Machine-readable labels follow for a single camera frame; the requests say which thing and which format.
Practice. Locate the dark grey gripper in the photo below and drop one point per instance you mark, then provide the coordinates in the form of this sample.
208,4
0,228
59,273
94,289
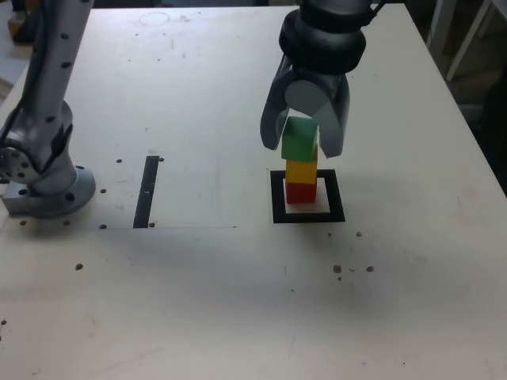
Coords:
328,81

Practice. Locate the green cube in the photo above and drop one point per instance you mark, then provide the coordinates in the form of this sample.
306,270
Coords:
297,146

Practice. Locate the yellow cube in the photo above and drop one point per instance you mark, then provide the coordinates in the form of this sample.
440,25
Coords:
301,172

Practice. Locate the red cube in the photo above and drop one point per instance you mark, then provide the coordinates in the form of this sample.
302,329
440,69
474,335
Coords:
301,194

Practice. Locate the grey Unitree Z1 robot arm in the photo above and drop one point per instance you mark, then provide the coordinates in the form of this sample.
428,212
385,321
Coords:
43,118

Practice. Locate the black tape square outline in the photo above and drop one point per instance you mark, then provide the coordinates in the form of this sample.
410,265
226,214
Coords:
336,198

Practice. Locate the black tape strip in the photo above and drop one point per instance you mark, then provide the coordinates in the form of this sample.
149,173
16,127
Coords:
144,198

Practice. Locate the orange box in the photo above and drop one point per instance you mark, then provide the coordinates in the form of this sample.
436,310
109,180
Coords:
15,27

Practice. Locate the white metal frame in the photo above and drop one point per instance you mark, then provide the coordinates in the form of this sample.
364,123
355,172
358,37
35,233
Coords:
468,39

